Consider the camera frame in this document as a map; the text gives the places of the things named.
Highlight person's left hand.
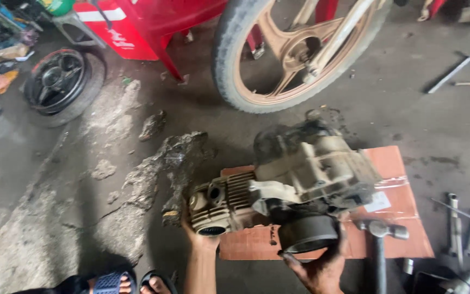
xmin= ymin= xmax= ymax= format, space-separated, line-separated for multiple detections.
xmin=180 ymin=203 xmax=222 ymax=253

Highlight person's right hand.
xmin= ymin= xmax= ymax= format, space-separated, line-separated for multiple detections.
xmin=278 ymin=212 xmax=352 ymax=294

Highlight motorcycle engine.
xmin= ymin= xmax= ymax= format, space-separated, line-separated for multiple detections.
xmin=188 ymin=118 xmax=383 ymax=255

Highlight black sandal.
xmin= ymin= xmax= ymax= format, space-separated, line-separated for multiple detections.
xmin=139 ymin=270 xmax=178 ymax=294

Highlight brown cardboard sheet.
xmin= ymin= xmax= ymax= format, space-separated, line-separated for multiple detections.
xmin=219 ymin=146 xmax=435 ymax=261

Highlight blue sandal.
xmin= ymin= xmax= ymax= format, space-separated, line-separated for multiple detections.
xmin=90 ymin=269 xmax=137 ymax=294

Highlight broken concrete chunk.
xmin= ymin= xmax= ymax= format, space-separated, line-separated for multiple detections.
xmin=138 ymin=110 xmax=167 ymax=142

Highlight long steel wrench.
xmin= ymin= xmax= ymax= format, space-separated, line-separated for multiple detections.
xmin=446 ymin=193 xmax=464 ymax=267

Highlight thin steel rod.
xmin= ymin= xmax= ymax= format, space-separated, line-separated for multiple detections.
xmin=430 ymin=198 xmax=470 ymax=232

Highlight tan alloy motorcycle wheel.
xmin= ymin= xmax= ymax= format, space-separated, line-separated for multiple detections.
xmin=211 ymin=0 xmax=395 ymax=114

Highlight black alloy wheel with tyre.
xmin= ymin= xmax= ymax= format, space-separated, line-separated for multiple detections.
xmin=22 ymin=47 xmax=107 ymax=128

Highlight red plastic chair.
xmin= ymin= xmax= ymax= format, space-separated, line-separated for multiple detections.
xmin=115 ymin=0 xmax=265 ymax=83

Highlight red panel with white stripe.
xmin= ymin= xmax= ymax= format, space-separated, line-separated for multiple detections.
xmin=73 ymin=0 xmax=159 ymax=61

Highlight tan motorcycle fork leg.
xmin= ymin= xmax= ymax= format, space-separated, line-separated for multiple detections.
xmin=302 ymin=0 xmax=379 ymax=85

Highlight long metal rod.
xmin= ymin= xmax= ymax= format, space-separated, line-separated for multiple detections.
xmin=426 ymin=40 xmax=470 ymax=95

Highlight grey metal stool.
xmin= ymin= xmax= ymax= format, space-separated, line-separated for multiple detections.
xmin=51 ymin=10 xmax=107 ymax=50

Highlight red chair leg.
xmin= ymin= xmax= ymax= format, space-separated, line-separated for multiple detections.
xmin=314 ymin=0 xmax=340 ymax=24

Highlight green plastic container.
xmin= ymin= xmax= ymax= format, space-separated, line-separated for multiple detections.
xmin=37 ymin=0 xmax=76 ymax=17

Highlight steel hammer with black handle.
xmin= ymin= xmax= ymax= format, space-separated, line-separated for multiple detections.
xmin=355 ymin=219 xmax=410 ymax=294

